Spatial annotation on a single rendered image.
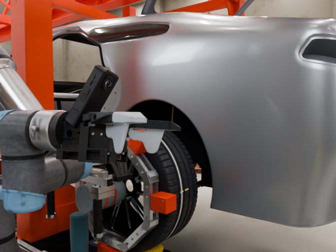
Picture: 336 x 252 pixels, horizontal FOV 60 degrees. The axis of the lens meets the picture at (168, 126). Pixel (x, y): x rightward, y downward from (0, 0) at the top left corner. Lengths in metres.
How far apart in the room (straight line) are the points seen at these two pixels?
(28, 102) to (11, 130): 0.19
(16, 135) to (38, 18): 1.31
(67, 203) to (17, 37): 1.00
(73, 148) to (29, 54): 1.28
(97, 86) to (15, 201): 0.26
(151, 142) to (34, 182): 0.23
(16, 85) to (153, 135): 0.40
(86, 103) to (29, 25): 1.32
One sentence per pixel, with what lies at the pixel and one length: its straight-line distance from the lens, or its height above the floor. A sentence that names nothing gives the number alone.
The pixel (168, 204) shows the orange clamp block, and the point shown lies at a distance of 1.27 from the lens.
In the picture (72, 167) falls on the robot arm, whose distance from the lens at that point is 0.68.
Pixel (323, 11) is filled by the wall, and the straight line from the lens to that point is 11.77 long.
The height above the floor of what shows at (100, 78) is 1.31.
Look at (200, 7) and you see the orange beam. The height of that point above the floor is 2.67.
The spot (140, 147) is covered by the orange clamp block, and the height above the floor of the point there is 1.08.
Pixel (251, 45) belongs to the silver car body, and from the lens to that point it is 1.44.
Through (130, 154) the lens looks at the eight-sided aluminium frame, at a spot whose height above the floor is 1.05.
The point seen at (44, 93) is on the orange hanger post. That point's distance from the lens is 1.78.
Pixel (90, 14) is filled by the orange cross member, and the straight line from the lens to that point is 4.65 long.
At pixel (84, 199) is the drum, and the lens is 1.40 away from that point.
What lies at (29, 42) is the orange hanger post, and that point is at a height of 1.61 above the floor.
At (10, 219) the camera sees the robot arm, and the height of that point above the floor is 0.96.
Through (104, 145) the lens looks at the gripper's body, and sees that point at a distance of 0.47.
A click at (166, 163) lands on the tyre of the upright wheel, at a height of 1.01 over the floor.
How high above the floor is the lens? 1.25
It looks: 3 degrees down
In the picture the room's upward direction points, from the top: straight up
